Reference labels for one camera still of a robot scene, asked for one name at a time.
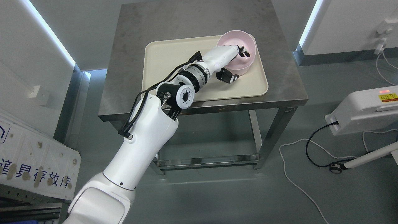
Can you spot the metal shelf rack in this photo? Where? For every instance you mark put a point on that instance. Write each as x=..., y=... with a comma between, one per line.
x=24, y=207

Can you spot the white machine with warning label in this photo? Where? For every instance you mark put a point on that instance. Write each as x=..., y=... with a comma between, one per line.
x=365, y=110

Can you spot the white wall socket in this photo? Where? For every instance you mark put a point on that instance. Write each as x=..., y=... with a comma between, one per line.
x=37, y=93

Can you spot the stainless steel table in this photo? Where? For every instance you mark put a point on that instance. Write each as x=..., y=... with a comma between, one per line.
x=142, y=23

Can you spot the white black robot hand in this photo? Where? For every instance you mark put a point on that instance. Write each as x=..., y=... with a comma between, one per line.
x=215, y=61

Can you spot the white wall plug adapter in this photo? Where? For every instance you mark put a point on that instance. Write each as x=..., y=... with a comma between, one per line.
x=382, y=41

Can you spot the white stand leg with caster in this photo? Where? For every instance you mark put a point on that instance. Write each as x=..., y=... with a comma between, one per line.
x=391, y=149

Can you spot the white sign board with characters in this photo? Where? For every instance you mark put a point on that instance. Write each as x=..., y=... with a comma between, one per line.
x=30, y=160

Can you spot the beige plastic tray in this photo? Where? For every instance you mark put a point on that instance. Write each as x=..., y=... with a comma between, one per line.
x=161, y=57

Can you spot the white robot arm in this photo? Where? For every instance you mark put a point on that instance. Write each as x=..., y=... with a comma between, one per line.
x=108, y=196

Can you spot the pink bowl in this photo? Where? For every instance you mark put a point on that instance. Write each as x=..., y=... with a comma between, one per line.
x=240, y=38
x=240, y=65

